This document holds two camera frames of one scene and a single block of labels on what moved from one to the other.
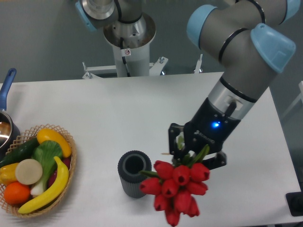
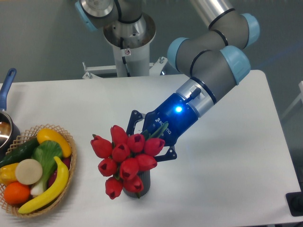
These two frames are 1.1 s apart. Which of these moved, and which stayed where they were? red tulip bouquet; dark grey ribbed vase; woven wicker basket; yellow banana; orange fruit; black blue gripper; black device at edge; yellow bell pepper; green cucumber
Moved: black blue gripper; dark grey ribbed vase; red tulip bouquet
Stayed: yellow banana; orange fruit; yellow bell pepper; woven wicker basket; black device at edge; green cucumber
